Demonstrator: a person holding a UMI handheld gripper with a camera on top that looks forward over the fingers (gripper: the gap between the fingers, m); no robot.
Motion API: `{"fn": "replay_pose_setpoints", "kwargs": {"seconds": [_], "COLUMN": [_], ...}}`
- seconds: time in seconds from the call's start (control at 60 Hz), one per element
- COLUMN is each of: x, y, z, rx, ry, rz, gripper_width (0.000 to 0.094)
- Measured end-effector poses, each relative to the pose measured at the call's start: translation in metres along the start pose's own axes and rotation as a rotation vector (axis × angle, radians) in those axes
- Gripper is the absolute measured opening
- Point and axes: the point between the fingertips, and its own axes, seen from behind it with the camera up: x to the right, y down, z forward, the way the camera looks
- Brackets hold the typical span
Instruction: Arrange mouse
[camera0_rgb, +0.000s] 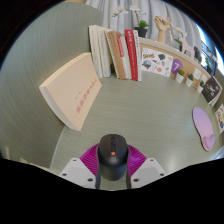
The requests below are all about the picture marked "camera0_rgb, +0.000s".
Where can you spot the black cover book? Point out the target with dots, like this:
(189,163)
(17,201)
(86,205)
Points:
(211,90)

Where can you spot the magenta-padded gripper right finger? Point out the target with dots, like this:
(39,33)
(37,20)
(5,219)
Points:
(148,170)

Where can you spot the white book with red lettering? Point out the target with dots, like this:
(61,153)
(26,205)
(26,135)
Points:
(124,58)

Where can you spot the white book under black book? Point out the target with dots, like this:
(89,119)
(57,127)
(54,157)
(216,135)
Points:
(219,98)

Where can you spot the black computer mouse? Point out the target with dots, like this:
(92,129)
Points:
(112,156)

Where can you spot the light wooden desk shelf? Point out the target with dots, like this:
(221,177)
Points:
(166,49)

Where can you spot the round purple number sign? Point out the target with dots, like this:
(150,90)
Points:
(176,66)

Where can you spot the white orchid in black pot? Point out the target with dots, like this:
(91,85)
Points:
(141,32)
(208,63)

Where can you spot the wooden hand model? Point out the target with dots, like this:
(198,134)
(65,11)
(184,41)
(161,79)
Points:
(162,28)

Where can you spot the small potted green plant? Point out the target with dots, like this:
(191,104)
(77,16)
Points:
(190,82)
(200,88)
(180,78)

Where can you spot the black horse figurine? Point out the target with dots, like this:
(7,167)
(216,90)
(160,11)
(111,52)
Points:
(197,54)

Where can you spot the cream beige book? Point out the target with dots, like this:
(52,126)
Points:
(71,91)

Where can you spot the green desk partition panel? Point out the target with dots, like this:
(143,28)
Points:
(33,83)

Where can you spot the grey white curtain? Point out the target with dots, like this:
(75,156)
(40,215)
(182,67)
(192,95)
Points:
(150,10)

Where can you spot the white sticker sheet card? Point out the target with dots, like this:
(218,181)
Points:
(154,61)

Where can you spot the brown book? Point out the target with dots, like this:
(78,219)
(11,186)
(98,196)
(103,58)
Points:
(115,53)

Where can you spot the pink horse figurine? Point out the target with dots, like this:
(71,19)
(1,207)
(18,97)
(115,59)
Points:
(187,50)

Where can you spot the white wall socket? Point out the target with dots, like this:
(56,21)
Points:
(204,78)
(197,74)

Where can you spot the white orchid plant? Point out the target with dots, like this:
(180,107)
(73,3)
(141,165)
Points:
(180,33)

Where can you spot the dark framed window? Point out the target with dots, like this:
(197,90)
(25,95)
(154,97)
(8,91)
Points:
(211,46)

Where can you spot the purple mouse pad with wrist rest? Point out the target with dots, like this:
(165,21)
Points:
(203,126)

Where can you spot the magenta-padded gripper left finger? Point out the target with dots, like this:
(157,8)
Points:
(76,171)

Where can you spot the wooden artist mannequin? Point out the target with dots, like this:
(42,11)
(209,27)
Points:
(171,30)

